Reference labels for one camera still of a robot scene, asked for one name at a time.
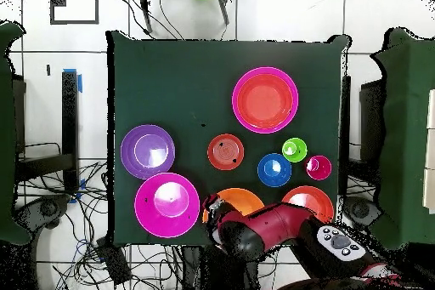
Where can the stack of white boxes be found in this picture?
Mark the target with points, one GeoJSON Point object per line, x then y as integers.
{"type": "Point", "coordinates": [430, 150]}

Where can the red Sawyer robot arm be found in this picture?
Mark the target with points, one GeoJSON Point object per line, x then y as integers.
{"type": "Point", "coordinates": [278, 222]}

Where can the purple bowl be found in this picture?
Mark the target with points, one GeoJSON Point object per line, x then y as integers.
{"type": "Point", "coordinates": [148, 152]}

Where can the green cloth side table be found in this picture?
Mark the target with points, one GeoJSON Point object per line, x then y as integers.
{"type": "Point", "coordinates": [407, 133]}
{"type": "Point", "coordinates": [5, 133]}

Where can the medium red-orange bowl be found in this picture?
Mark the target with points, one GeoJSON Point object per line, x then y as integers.
{"type": "Point", "coordinates": [309, 198]}
{"type": "Point", "coordinates": [265, 101]}

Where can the green cup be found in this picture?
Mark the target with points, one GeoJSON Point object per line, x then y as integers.
{"type": "Point", "coordinates": [294, 150]}

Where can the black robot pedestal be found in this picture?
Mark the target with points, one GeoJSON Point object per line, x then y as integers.
{"type": "Point", "coordinates": [210, 269]}

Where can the large pink bowl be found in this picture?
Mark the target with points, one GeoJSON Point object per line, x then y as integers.
{"type": "Point", "coordinates": [166, 205]}
{"type": "Point", "coordinates": [265, 70]}

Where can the black metal stand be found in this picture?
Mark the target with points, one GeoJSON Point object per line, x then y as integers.
{"type": "Point", "coordinates": [69, 116]}
{"type": "Point", "coordinates": [346, 116]}

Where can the black power box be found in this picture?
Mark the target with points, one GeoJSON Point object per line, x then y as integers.
{"type": "Point", "coordinates": [114, 262]}

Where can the large orange bowl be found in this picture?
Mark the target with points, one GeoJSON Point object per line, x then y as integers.
{"type": "Point", "coordinates": [241, 198]}

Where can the black rounded floor base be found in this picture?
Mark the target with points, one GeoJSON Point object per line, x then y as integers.
{"type": "Point", "coordinates": [47, 208]}
{"type": "Point", "coordinates": [360, 210]}

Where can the dark green tablecloth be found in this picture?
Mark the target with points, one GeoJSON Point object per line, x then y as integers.
{"type": "Point", "coordinates": [163, 82]}

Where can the small red-orange bowl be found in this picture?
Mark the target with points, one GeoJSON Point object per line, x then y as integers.
{"type": "Point", "coordinates": [225, 152]}

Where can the small blue bowl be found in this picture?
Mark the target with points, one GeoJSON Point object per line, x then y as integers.
{"type": "Point", "coordinates": [274, 170]}

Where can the crimson cup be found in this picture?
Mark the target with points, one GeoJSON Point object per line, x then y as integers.
{"type": "Point", "coordinates": [318, 167]}

